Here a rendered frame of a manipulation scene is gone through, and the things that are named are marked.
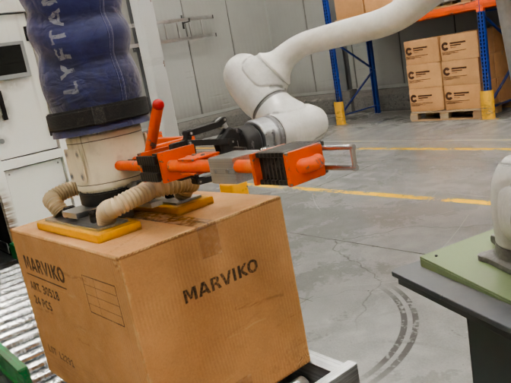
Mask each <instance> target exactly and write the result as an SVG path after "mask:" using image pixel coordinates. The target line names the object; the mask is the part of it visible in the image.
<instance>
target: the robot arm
mask: <svg viewBox="0 0 511 383"><path fill-rule="evenodd" d="M443 1H445V0H394V1H393V2H391V3H389V4H388V5H386V6H384V7H382V8H379V9H377V10H375V11H371V12H368V13H366V14H361V15H357V16H355V17H350V18H348V19H344V20H342V21H337V22H334V23H331V24H326V25H323V26H321V27H316V28H313V29H310V30H306V31H304V32H302V33H298V34H297V35H295V36H292V37H291V38H290V39H288V40H286V41H285V42H283V43H282V44H281V45H279V46H278V47H277V48H276V49H274V50H272V51H270V52H266V53H259V54H258V55H255V56H254V55H251V54H247V53H241V54H237V55H235V56H233V57H232V58H231V59H230V60H229V61H228V62H227V64H226V65H225V68H224V83H225V85H226V87H227V89H228V91H229V93H230V95H231V96H232V97H233V99H234V100H235V102H236V103H237V105H238V106H239V107H240V108H241V110H242V111H244V113H245V114H247V115H248V116H249V117H250V118H251V119H252V120H249V121H248V122H246V123H245V124H244V125H241V126H238V127H235V128H232V127H228V125H227V123H226V121H227V118H226V117H217V118H216V119H215V120H213V121H212V122H209V123H207V124H204V125H200V126H197V127H194V128H190V129H187V130H185V131H183V132H182V135H183V139H182V140H181V141H178V142H175V143H172V144H169V149H170V150H171V149H174V148H178V147H182V146H186V145H189V144H194V145H195V146H204V145H214V148H215V150H216V151H219V152H220V153H219V154H225V153H228V152H231V151H233V147H247V150H261V148H262V147H274V146H277V145H280V144H288V143H290V142H293V141H321V140H322V139H323V137H324V135H325V133H326V132H327V130H328V127H329V121H328V117H327V115H326V114H325V112H324V110H323V109H321V108H319V107H318V106H314V105H311V104H308V103H303V102H301V101H299V100H296V99H295V98H293V97H292V96H291V95H289V94H288V93H287V88H288V85H289V84H290V73H291V71H292V69H293V67H294V66H295V64H297V63H298V62H299V61H300V60H301V59H303V58H304V57H306V56H308V55H311V54H313V53H316V52H321V51H326V50H329V49H335V48H339V47H343V46H349V45H353V44H357V43H363V42H366V41H371V40H376V39H379V38H383V37H385V36H389V35H392V34H394V33H397V32H399V31H401V30H403V29H405V28H406V27H409V26H410V25H412V24H413V23H415V22H416V21H418V20H419V19H421V18H422V17H423V16H424V15H426V14H427V13H428V12H430V11H431V10H433V9H434V8H435V7H436V6H437V5H439V4H440V3H442V2H443ZM496 5H497V12H498V16H499V20H500V28H501V32H502V36H503V44H504V48H505V52H506V60H507V64H508V68H509V76H510V80H511V0H496ZM216 128H222V129H223V130H222V131H221V133H220V134H219V135H218V136H217V138H216V139H201V140H192V136H194V135H198V134H201V133H204V132H207V131H210V130H213V129H216ZM216 155H218V154H216ZM200 175H201V174H199V175H197V176H187V177H185V178H182V179H177V181H182V180H186V179H191V180H192V184H196V185H202V184H205V183H209V182H212V179H211V174H210V175H206V176H200ZM199 176H200V177H199ZM490 205H491V216H492V222H493V228H494V234H492V235H491V237H490V240H491V242H492V243H493V244H494V245H495V248H494V249H491V250H488V251H485V252H480V253H478V260H479V261H481V262H485V263H488V264H490V265H492V266H494V267H496V268H498V269H500V270H502V271H504V272H506V273H508V274H510V275H511V155H509V156H506V157H504V158H503V160H502V161H501V162H499V163H498V165H497V168H496V169H495V171H494V174H493V178H492V180H491V184H490Z"/></svg>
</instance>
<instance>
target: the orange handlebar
mask: <svg viewBox="0 0 511 383"><path fill-rule="evenodd" d="M182 139H183V136H175V137H163V138H158V139H157V146H156V149H157V148H160V147H166V146H168V145H169V144H172V143H175V142H178V141H181V140H182ZM219 153H220V152H219V151H215V152H202V153H199V154H192V155H188V156H185V157H183V158H181V159H178V160H169V161H168V162H167V170H169V171H170V172H184V173H180V175H182V176H197V175H199V174H202V173H210V167H209V164H208V158H210V157H215V156H217V155H216V154H218V155H220V154H219ZM324 163H325V158H324V156H323V155H321V154H314V155H312V156H311V157H306V158H302V159H299V160H298V161H297V164H296V169H297V172H298V173H302V174H303V173H310V172H313V171H316V170H318V169H320V168H322V167H323V165H324ZM115 168H116V169H117V170H120V171H141V169H140V166H139V165H138V164H137V160H119V161H117V162H116V163H115ZM233 168H234V170H235V171H236V172H237V173H252V169H251V164H250V160H237V161H236V162H235V163H234V165H233Z"/></svg>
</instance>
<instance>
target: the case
mask: <svg viewBox="0 0 511 383"><path fill-rule="evenodd" d="M193 194H194V195H207V196H212V197H213V199H214V203H213V204H209V205H207V206H205V207H201V208H199V209H196V210H193V211H190V212H188V213H185V214H182V215H179V216H177V215H171V214H159V213H153V212H146V211H139V210H134V215H132V216H130V217H126V218H123V219H128V220H137V221H140V223H141V229H140V230H137V231H134V232H132V233H129V234H126V235H124V236H120V237H118V238H115V239H111V240H109V241H107V242H103V243H100V244H97V243H94V242H88V241H85V240H81V239H76V238H72V237H69V236H63V235H59V234H56V233H51V232H47V231H44V230H41V229H38V227H37V222H39V221H41V220H38V221H35V222H32V223H28V224H25V225H22V226H18V227H15V228H12V229H10V232H11V237H12V239H13V243H14V247H15V251H16V253H17V258H18V261H19V264H20V267H21V272H22V274H23V278H24V282H25V285H26V288H27V293H28V296H29V299H30V304H31V307H32V310H33V314H34V318H35V320H36V325H37V328H38V331H39V334H40V339H41V342H42V345H43V349H44V353H45V355H46V360H47V363H48V366H49V370H50V371H51V372H53V373H54V374H56V375H57V376H58V377H60V378H61V379H62V380H64V381H66V382H67V383H278V382H279V381H281V380H282V379H284V378H286V377H287V376H289V375H290V374H292V373H293V372H295V371H297V370H298V369H300V368H301V367H303V366H304V365H306V364H307V363H308V362H310V356H309V348H308V344H307V340H306V332H305V327H304V323H303V316H302V312H301V307H300V299H299V295H298V291H297V283H296V278H295V274H294V266H293V262H292V257H291V253H290V246H289V242H288V237H287V229H286V225H285V221H284V213H283V208H282V204H281V197H280V196H275V195H250V194H237V193H224V192H211V191H195V192H193ZM52 217H53V216H52ZM47 218H49V217H47ZM47 218H44V219H42V220H45V219H47Z"/></svg>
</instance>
